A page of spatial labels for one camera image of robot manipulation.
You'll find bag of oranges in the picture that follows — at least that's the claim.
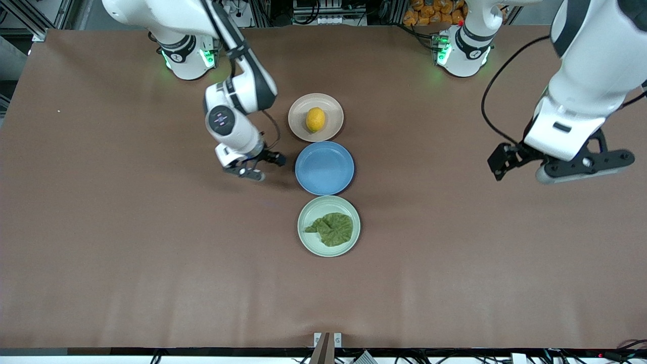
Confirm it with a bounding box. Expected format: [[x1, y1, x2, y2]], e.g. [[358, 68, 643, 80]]
[[403, 0, 468, 27]]

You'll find green lettuce leaf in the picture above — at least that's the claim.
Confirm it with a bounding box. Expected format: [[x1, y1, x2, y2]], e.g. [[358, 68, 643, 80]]
[[304, 212, 354, 248]]

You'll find pale green round plate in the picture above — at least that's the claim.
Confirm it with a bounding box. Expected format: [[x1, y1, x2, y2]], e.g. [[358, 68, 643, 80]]
[[297, 195, 361, 258]]

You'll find beige round plate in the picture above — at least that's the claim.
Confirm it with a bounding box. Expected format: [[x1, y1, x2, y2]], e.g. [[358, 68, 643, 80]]
[[288, 93, 345, 143]]

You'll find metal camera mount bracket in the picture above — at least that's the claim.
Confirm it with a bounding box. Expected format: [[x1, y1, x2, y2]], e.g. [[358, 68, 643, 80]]
[[309, 332, 343, 364]]

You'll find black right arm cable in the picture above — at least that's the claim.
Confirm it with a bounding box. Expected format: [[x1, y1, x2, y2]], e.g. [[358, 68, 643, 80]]
[[260, 109, 282, 152]]

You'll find yellow lemon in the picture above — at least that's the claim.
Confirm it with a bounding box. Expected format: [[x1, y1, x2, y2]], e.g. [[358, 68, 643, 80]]
[[305, 107, 326, 134]]

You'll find equipment rack with cables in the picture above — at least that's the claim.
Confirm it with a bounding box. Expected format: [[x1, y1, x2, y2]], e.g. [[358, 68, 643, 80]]
[[292, 0, 368, 26]]

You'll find white power strip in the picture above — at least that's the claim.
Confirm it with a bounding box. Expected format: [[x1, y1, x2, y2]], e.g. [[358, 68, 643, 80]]
[[195, 0, 253, 28]]

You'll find blue round plate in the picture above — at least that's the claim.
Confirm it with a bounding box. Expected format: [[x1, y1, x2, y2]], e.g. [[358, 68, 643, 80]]
[[295, 141, 355, 196]]

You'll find aluminium frame rail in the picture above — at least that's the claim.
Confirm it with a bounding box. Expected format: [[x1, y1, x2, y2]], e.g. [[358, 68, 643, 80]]
[[10, 0, 76, 42]]

